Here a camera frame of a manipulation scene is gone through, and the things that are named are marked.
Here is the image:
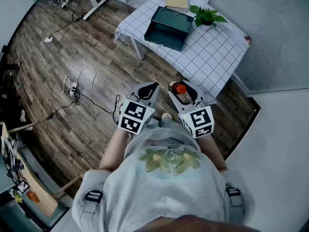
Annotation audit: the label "person's grey trousers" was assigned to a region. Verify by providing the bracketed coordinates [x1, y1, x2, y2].
[151, 116, 184, 132]

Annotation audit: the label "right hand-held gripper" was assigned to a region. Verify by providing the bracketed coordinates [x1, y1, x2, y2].
[168, 80, 215, 139]

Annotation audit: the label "pile of cables and papers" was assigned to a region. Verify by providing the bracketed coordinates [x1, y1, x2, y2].
[1, 129, 25, 178]

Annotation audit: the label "black cable with inline plug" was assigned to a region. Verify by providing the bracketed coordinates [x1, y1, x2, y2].
[31, 95, 80, 128]

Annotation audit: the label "black power brick cable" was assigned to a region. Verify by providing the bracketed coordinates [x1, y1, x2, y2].
[49, 0, 85, 40]

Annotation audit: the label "person's left forearm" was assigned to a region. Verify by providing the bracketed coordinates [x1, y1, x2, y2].
[98, 127, 132, 173]

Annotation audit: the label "wooden desk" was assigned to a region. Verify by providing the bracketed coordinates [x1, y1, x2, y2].
[0, 121, 82, 218]

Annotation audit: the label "white checkered tablecloth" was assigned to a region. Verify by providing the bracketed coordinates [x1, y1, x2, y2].
[113, 0, 253, 105]

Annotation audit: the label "glass partition with blinds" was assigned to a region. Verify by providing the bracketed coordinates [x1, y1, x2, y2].
[207, 0, 309, 94]

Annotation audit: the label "potted green plant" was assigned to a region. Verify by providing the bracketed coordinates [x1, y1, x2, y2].
[189, 5, 229, 31]

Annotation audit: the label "small red object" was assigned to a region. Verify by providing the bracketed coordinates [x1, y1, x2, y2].
[168, 81, 188, 99]

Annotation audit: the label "white power strip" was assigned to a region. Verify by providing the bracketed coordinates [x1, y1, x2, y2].
[69, 82, 79, 97]

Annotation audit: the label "thin white cable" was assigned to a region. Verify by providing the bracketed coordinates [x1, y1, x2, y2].
[72, 67, 116, 124]

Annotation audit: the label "dark green box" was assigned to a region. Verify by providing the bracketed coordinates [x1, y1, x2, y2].
[144, 5, 195, 52]

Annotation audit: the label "person's right forearm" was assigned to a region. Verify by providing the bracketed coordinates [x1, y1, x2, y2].
[197, 133, 229, 173]

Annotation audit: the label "white table leg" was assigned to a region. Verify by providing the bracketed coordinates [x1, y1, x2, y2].
[130, 38, 145, 60]

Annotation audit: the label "black chair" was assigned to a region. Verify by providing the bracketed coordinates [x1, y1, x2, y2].
[0, 44, 22, 111]

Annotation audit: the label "small orange object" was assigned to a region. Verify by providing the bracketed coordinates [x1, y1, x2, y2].
[26, 191, 41, 204]

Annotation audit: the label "grey flower print shirt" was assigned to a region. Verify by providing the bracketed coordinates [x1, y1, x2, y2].
[71, 124, 255, 232]

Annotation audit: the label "grey strap with black buckle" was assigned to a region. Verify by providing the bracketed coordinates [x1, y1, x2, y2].
[225, 186, 246, 207]
[82, 189, 104, 215]

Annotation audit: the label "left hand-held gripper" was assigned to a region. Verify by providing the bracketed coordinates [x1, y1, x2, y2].
[118, 82, 160, 135]

